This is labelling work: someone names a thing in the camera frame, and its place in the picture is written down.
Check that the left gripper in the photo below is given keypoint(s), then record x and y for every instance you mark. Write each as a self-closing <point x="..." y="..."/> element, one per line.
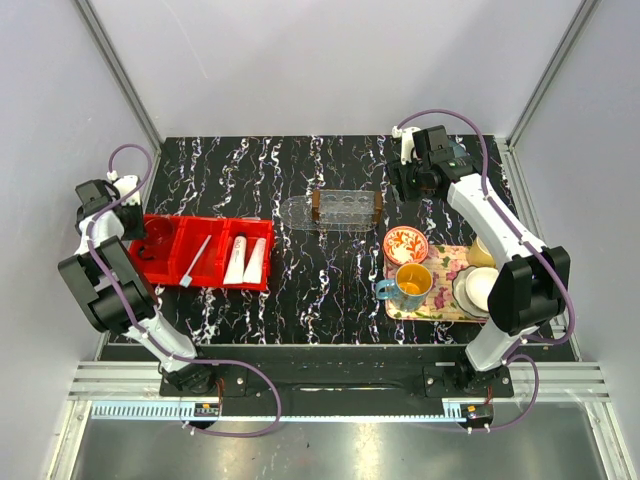
<point x="138" y="233"/>

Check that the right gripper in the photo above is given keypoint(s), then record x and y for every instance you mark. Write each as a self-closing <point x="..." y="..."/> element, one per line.
<point x="398" y="173"/>

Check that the clear acrylic toothbrush holder rack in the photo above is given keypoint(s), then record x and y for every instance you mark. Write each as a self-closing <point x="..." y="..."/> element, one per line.
<point x="346" y="207"/>

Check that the white toothpaste tube red cap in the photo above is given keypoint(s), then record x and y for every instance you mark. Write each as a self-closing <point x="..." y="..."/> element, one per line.
<point x="253" y="270"/>

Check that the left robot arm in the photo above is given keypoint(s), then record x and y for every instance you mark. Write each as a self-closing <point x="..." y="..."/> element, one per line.
<point x="112" y="292"/>

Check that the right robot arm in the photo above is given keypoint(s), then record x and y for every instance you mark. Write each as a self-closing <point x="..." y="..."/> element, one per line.
<point x="532" y="282"/>

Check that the white toothbrush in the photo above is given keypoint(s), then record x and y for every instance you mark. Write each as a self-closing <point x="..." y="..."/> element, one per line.
<point x="186" y="279"/>

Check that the white toothpaste tube black cap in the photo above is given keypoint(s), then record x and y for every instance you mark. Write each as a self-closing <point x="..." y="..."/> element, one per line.
<point x="235" y="269"/>

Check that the teal ceramic plate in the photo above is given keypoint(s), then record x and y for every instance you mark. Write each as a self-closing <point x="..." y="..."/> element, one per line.
<point x="459" y="156"/>

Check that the clear plastic cup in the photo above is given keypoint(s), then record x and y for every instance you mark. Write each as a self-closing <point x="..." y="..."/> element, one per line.
<point x="159" y="230"/>

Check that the red plastic organizer bin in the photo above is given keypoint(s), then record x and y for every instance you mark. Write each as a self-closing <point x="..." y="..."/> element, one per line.
<point x="192" y="251"/>

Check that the orange floral bowl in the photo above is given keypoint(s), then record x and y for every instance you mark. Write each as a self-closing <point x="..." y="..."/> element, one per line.
<point x="404" y="244"/>

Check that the yellow cup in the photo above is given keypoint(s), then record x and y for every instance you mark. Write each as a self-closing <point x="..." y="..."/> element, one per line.
<point x="479" y="256"/>

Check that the blue mug yellow inside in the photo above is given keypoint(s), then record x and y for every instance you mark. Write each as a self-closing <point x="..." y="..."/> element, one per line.
<point x="408" y="289"/>

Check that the white small bowl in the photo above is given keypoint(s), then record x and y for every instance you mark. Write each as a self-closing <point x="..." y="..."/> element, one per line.
<point x="472" y="286"/>

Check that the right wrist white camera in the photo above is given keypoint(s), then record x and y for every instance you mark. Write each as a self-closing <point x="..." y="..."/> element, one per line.
<point x="407" y="145"/>

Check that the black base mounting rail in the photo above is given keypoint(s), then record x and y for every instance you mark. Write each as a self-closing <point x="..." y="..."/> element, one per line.
<point x="332" y="381"/>

